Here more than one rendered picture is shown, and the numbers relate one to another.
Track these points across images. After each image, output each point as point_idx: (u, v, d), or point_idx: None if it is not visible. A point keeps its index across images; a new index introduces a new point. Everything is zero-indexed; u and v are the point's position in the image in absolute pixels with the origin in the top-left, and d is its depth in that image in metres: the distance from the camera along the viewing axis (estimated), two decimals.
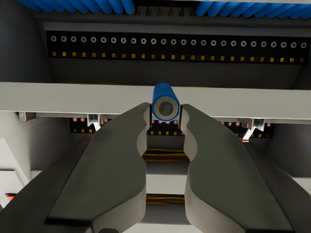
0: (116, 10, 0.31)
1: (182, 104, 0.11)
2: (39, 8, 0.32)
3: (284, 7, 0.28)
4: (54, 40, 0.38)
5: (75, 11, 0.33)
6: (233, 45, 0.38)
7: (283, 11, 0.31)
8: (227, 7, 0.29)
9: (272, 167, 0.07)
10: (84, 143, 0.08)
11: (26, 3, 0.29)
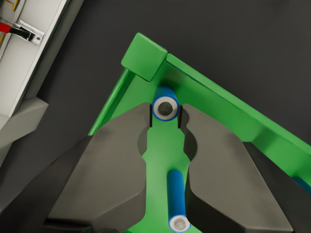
0: None
1: (182, 104, 0.11)
2: None
3: None
4: None
5: None
6: None
7: None
8: None
9: (271, 167, 0.07)
10: (84, 143, 0.08)
11: None
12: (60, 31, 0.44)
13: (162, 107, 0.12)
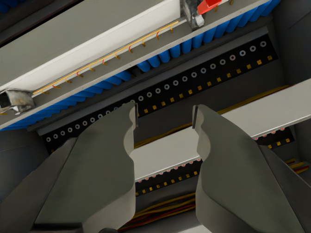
0: (78, 101, 0.36)
1: (197, 105, 0.11)
2: (26, 125, 0.39)
3: (208, 32, 0.29)
4: (49, 140, 0.45)
5: (51, 115, 0.39)
6: (195, 76, 0.39)
7: (215, 32, 0.32)
8: (160, 56, 0.31)
9: (288, 172, 0.07)
10: (70, 145, 0.08)
11: (12, 128, 0.37)
12: None
13: None
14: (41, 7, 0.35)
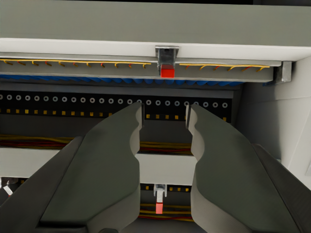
0: (41, 78, 0.36)
1: (190, 104, 0.11)
2: None
3: (179, 79, 0.32)
4: None
5: (9, 78, 0.38)
6: (158, 104, 0.40)
7: (187, 80, 0.35)
8: (132, 78, 0.34)
9: (281, 169, 0.07)
10: (77, 144, 0.08)
11: None
12: None
13: None
14: None
